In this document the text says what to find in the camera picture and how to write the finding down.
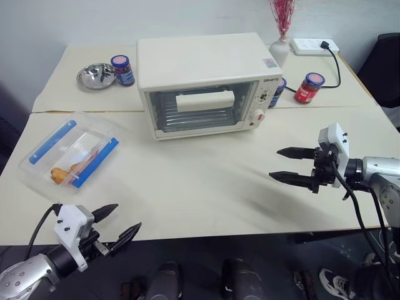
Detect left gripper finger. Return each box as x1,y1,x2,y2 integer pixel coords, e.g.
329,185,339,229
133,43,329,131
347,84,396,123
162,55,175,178
92,204,120,224
109,222,143,253

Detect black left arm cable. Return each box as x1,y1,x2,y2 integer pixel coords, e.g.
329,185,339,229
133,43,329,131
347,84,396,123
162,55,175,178
24,203,63,261

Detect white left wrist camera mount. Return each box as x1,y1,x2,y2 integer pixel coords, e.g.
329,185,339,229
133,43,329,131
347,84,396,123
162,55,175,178
53,204,96,273

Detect white toaster oven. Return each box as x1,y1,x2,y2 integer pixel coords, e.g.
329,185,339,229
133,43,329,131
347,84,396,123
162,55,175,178
136,32,284,142

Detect white ceramic vase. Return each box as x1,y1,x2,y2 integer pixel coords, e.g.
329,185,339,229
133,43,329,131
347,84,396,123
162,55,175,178
268,36,290,68

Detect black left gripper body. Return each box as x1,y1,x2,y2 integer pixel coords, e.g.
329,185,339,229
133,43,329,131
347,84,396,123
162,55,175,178
79,229,111,261

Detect white red oven knob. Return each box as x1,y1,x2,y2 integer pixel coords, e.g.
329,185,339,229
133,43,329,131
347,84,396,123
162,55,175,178
251,109,267,125

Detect white oven door handle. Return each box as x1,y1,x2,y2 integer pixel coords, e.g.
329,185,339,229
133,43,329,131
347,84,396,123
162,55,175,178
175,91,236,112

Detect black chair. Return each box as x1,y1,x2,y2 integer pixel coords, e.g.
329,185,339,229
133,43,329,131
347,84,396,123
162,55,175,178
356,32,400,133

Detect dark padded seat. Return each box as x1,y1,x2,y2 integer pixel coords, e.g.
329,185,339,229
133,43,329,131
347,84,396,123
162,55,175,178
0,80,36,176

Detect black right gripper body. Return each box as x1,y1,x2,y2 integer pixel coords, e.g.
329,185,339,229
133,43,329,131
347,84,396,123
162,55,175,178
310,146,340,195

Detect steel bowl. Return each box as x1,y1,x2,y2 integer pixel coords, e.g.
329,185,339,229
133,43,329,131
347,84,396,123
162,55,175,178
76,62,118,92

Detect black plug and cable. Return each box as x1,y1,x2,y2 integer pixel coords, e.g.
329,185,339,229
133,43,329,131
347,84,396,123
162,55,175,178
282,41,342,94

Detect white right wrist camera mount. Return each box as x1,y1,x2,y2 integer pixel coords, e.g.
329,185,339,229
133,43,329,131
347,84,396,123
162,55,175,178
317,122,351,189

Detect white power strip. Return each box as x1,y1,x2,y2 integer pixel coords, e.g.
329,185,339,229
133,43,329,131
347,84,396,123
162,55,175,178
289,37,341,57

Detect red label jar pink lid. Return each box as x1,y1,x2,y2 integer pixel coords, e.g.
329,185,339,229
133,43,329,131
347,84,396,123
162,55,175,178
293,72,326,105

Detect blue label jar dark lid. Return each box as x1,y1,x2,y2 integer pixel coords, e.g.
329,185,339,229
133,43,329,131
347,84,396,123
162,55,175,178
267,77,288,109

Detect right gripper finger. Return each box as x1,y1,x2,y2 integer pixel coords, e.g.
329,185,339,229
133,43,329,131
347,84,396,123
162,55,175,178
268,170,314,189
276,146,316,161

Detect blue label jar pink lid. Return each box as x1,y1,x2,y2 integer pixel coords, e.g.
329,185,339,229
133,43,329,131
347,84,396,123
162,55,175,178
110,55,136,88

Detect fried golden food piece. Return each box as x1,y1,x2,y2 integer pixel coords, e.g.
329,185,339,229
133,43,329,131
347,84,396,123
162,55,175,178
49,167,74,186

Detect black white sneaker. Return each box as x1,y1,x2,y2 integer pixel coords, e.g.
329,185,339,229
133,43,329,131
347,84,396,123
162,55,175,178
319,267,351,300

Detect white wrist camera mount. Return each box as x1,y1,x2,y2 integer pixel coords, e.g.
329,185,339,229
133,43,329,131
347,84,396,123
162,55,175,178
317,122,351,189
53,204,96,273

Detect clear container blue clips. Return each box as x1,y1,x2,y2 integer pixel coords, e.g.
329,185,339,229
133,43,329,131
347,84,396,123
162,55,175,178
17,112,121,195

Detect red dried flower bunch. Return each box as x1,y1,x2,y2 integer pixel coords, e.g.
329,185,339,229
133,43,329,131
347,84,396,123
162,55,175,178
269,0,298,42

